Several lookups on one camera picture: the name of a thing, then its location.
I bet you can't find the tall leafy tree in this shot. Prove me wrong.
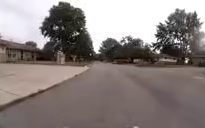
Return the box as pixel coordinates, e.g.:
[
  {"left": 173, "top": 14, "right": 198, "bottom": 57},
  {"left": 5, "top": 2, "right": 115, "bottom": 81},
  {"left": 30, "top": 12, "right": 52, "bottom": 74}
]
[{"left": 152, "top": 8, "right": 205, "bottom": 65}]

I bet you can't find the grey asphalt road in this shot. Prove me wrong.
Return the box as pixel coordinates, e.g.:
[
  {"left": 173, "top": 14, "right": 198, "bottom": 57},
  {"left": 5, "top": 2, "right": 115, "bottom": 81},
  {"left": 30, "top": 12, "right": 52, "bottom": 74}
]
[{"left": 0, "top": 61, "right": 205, "bottom": 128}]

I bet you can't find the concrete kerb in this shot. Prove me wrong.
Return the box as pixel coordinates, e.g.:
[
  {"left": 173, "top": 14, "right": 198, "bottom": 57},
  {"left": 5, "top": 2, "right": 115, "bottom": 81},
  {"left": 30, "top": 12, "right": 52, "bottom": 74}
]
[{"left": 0, "top": 65, "right": 91, "bottom": 114}]

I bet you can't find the large dark green tree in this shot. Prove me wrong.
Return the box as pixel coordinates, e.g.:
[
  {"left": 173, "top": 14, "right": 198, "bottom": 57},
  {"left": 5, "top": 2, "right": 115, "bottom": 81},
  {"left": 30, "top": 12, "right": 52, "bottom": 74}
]
[{"left": 39, "top": 1, "right": 96, "bottom": 62}]

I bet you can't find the low brown-roofed house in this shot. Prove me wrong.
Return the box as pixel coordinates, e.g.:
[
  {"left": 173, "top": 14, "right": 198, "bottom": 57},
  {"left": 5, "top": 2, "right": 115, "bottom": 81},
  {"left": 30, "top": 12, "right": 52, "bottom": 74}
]
[{"left": 0, "top": 35, "right": 41, "bottom": 65}]

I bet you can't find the dry grass lawn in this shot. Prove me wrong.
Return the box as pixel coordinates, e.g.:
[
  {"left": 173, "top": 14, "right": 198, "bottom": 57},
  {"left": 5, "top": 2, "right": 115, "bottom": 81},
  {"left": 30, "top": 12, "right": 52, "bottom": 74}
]
[{"left": 4, "top": 60, "right": 91, "bottom": 67}]

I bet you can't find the dark-roofed house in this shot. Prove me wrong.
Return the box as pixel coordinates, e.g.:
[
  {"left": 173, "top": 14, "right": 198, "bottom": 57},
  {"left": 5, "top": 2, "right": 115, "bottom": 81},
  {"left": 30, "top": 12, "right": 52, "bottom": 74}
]
[{"left": 191, "top": 49, "right": 205, "bottom": 68}]

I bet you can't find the pale brick mailbox pillar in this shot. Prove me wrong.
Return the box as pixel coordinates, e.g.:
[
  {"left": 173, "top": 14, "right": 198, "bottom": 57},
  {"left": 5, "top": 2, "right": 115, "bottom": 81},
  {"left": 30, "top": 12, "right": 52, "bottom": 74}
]
[{"left": 56, "top": 50, "right": 66, "bottom": 65}]

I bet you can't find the pale concrete driveway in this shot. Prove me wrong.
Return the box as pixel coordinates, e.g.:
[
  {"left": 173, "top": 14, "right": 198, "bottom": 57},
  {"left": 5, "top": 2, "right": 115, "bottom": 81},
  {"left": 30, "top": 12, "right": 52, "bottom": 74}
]
[{"left": 0, "top": 62, "right": 90, "bottom": 109}]

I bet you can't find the cluster of distant trees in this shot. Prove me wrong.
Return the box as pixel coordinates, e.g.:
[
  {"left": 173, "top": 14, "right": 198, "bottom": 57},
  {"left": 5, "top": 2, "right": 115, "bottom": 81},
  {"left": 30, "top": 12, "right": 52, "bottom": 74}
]
[{"left": 98, "top": 35, "right": 157, "bottom": 63}]

